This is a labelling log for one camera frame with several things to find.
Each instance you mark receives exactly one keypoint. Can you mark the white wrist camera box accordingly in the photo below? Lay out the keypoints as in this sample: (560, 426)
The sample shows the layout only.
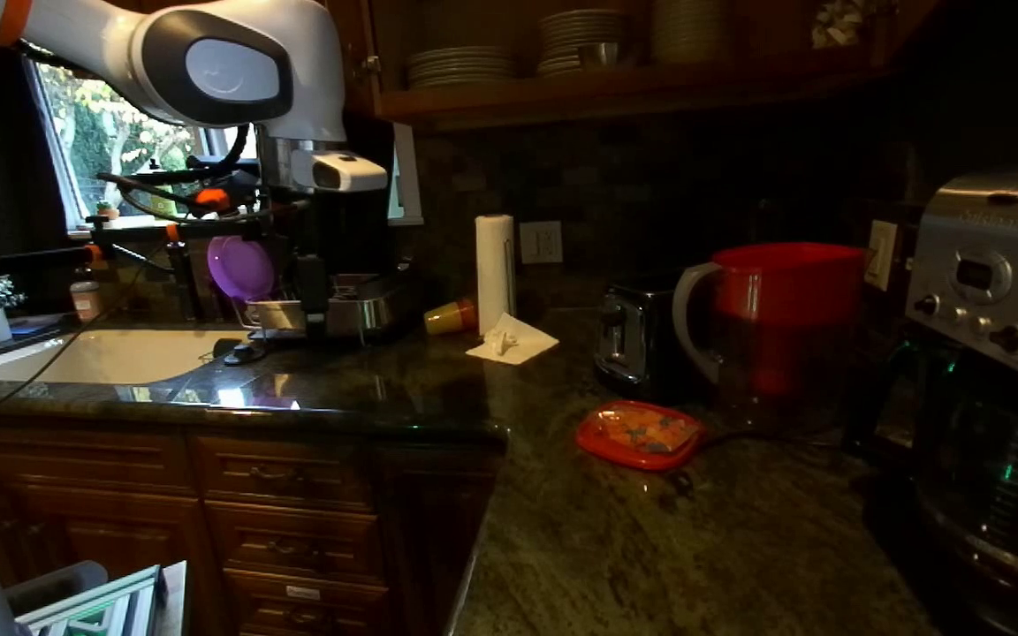
(349, 172)

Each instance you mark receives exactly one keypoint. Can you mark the white wall outlet plate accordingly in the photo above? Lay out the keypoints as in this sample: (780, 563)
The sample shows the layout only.
(538, 240)
(883, 250)

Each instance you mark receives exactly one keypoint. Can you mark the stack of white plates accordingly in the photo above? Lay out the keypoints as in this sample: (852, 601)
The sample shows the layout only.
(462, 68)

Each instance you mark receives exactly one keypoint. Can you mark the red water pitcher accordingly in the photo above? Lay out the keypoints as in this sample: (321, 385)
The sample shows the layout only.
(787, 318)

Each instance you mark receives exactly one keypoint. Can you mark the orange plate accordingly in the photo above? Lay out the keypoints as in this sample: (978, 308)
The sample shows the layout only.
(638, 432)

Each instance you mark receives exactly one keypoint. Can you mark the wooden base cabinet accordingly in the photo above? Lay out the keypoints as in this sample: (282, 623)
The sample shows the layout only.
(286, 532)

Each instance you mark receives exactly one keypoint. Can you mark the white paper towel roll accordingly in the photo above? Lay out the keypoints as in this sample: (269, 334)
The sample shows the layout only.
(493, 269)

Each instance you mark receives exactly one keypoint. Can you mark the wooden wall shelf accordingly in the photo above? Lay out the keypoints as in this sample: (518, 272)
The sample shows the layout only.
(652, 90)

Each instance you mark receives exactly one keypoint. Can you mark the small metal cup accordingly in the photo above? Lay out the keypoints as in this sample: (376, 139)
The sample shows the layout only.
(359, 311)

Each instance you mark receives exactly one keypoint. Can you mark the kitchen window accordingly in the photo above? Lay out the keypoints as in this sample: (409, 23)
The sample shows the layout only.
(123, 147)

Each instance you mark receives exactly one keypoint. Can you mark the white cloth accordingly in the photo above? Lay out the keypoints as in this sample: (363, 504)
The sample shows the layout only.
(514, 339)

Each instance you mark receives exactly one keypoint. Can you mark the purple round plastic lid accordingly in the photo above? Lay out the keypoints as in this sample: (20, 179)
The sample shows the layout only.
(243, 267)

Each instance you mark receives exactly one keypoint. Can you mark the silver black coffee maker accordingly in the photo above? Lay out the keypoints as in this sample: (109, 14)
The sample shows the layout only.
(991, 355)

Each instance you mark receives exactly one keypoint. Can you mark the stack of bowls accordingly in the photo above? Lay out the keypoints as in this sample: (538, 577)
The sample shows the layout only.
(586, 38)

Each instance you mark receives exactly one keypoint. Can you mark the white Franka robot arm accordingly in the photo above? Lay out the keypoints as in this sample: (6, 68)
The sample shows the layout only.
(123, 46)

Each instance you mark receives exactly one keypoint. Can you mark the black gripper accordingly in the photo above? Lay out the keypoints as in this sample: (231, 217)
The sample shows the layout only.
(343, 232)

